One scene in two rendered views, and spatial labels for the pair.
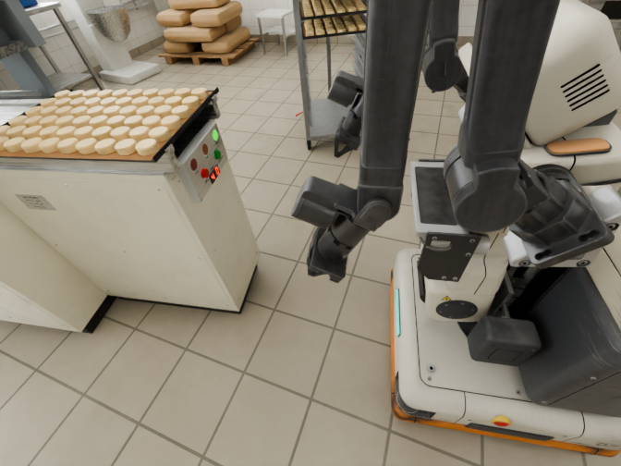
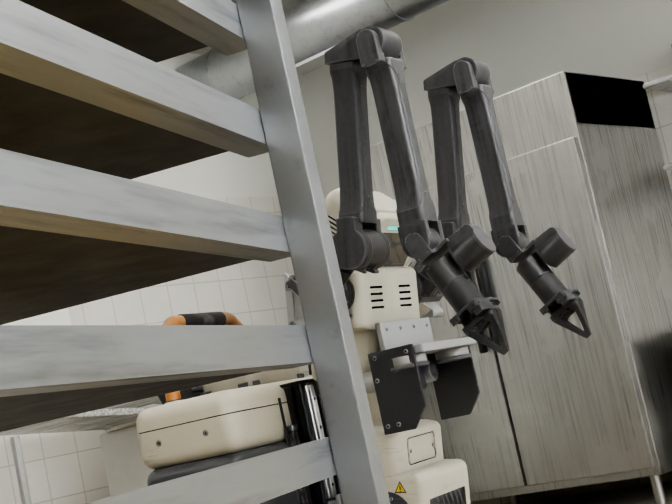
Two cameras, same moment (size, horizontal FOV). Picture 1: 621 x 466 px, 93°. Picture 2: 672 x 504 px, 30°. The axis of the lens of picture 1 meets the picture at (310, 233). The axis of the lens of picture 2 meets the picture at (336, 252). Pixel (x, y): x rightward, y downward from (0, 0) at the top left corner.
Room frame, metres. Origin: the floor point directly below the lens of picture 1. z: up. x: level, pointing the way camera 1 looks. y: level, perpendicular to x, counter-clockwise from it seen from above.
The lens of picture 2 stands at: (2.98, 0.19, 0.72)
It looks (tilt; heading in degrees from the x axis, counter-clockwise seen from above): 7 degrees up; 194
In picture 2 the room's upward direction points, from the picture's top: 12 degrees counter-clockwise
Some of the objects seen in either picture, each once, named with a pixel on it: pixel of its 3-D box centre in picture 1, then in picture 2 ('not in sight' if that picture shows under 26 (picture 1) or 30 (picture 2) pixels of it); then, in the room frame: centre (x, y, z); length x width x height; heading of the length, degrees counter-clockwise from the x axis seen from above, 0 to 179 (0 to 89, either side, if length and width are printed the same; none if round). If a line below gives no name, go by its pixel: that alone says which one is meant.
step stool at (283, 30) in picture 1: (280, 31); not in sight; (4.67, 0.06, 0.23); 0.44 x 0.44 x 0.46; 56
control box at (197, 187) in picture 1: (204, 161); not in sight; (0.82, 0.30, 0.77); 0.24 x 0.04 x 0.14; 165
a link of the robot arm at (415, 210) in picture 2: not in sight; (401, 144); (0.73, -0.21, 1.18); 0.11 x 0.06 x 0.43; 165
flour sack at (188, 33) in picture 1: (194, 31); not in sight; (4.68, 1.19, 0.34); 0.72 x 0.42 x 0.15; 69
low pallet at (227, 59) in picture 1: (211, 50); not in sight; (4.87, 1.09, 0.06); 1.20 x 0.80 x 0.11; 67
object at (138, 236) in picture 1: (152, 224); not in sight; (0.91, 0.65, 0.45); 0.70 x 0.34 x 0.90; 75
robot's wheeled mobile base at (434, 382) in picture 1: (485, 333); not in sight; (0.41, -0.60, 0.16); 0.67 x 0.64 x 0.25; 75
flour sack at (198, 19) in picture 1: (217, 13); not in sight; (4.74, 0.84, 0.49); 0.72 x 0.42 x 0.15; 160
